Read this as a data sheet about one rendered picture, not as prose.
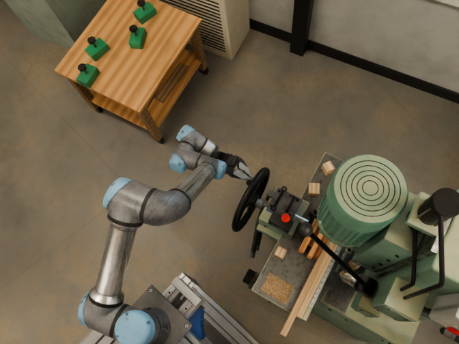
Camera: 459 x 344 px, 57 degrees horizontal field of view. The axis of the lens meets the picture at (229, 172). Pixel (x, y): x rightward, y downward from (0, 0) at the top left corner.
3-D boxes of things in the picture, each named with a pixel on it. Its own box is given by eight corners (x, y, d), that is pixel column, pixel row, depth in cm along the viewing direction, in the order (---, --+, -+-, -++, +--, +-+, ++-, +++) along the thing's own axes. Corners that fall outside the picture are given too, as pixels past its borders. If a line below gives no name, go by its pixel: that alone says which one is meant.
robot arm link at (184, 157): (192, 168, 162) (203, 147, 168) (165, 159, 164) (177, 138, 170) (193, 179, 169) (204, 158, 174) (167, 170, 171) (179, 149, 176)
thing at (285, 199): (277, 189, 156) (277, 184, 151) (304, 203, 153) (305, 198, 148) (260, 220, 153) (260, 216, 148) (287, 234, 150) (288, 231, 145)
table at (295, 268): (302, 146, 173) (303, 140, 168) (372, 179, 166) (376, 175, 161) (229, 278, 159) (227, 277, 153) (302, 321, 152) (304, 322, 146)
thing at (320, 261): (354, 185, 160) (356, 183, 156) (358, 188, 160) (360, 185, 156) (280, 333, 145) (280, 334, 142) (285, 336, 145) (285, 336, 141)
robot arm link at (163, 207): (179, 211, 124) (230, 155, 167) (145, 198, 126) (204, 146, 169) (173, 242, 129) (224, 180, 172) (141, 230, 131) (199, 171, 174)
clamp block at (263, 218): (276, 191, 165) (276, 184, 157) (307, 207, 162) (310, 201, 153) (257, 224, 161) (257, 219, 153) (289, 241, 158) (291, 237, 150)
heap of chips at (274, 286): (269, 271, 152) (269, 271, 151) (294, 286, 150) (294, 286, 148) (260, 289, 151) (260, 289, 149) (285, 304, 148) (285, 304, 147)
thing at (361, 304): (361, 282, 143) (369, 279, 132) (381, 293, 141) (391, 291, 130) (349, 308, 141) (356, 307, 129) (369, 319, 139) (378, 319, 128)
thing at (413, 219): (411, 199, 102) (438, 177, 86) (443, 215, 100) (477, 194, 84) (397, 228, 100) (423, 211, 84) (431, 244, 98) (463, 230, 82)
